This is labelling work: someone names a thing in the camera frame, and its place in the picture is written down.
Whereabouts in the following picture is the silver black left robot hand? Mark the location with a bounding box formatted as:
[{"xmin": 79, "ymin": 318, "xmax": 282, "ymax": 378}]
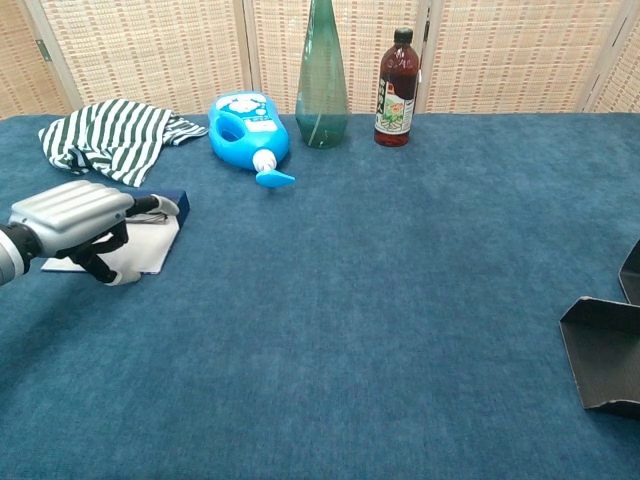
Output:
[{"xmin": 8, "ymin": 179, "xmax": 180, "ymax": 287}]

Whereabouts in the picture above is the blue and white glasses case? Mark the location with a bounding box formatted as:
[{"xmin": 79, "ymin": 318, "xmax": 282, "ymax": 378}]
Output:
[{"xmin": 41, "ymin": 189, "xmax": 191, "ymax": 275}]

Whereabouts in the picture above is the green white striped cloth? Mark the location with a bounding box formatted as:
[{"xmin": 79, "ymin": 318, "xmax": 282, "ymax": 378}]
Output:
[{"xmin": 38, "ymin": 98, "xmax": 209, "ymax": 189}]

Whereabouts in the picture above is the woven bamboo screen panel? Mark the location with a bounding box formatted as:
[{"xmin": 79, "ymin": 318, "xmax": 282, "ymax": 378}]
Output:
[
  {"xmin": 584, "ymin": 0, "xmax": 640, "ymax": 114},
  {"xmin": 22, "ymin": 0, "xmax": 254, "ymax": 117},
  {"xmin": 0, "ymin": 0, "xmax": 69, "ymax": 120},
  {"xmin": 417, "ymin": 0, "xmax": 632, "ymax": 115},
  {"xmin": 242, "ymin": 0, "xmax": 432, "ymax": 115}
]

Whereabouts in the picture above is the blue pump detergent bottle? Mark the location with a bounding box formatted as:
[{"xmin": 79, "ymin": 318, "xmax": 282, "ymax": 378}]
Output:
[{"xmin": 207, "ymin": 90, "xmax": 297, "ymax": 190}]

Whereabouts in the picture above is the green transparent spray bottle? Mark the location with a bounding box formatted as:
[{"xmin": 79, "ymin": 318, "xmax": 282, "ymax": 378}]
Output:
[{"xmin": 294, "ymin": 0, "xmax": 350, "ymax": 150}]

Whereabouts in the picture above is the blue table cover mat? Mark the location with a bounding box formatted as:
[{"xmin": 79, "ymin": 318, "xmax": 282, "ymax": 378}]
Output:
[{"xmin": 0, "ymin": 112, "xmax": 640, "ymax": 480}]

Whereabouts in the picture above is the dark drink bottle black cap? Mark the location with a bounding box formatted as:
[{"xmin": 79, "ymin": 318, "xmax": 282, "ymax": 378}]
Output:
[{"xmin": 373, "ymin": 27, "xmax": 421, "ymax": 148}]

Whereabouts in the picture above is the black unfolded cardboard box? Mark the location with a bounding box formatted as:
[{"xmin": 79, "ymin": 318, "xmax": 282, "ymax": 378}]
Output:
[{"xmin": 558, "ymin": 239, "xmax": 640, "ymax": 420}]

